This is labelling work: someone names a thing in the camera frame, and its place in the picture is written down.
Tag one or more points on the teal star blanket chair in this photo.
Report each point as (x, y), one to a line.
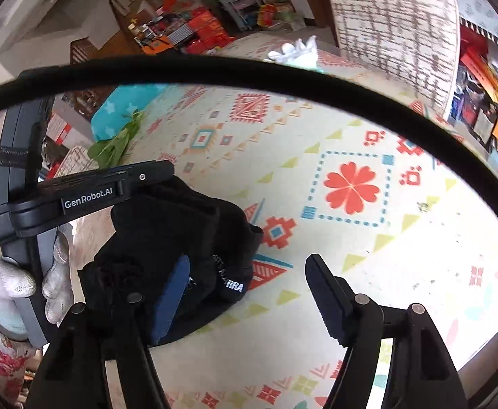
(112, 108)

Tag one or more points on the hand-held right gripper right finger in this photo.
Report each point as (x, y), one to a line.
(328, 298)

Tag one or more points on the black pants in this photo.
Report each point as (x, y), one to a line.
(146, 238)

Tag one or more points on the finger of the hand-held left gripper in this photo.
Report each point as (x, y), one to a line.
(146, 177)

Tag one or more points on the patterned floral tablecloth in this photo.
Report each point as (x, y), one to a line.
(360, 136)

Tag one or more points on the white trolley rack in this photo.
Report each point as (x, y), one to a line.
(240, 4)

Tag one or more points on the white gloves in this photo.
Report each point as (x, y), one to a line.
(296, 53)

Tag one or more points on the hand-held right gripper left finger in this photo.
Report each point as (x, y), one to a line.
(170, 302)

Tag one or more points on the green leafy vegetable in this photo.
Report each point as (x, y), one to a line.
(112, 147)

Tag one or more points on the pile of red gift boxes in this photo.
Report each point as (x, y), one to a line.
(202, 30)

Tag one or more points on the person's left hand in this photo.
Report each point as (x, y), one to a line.
(55, 272)

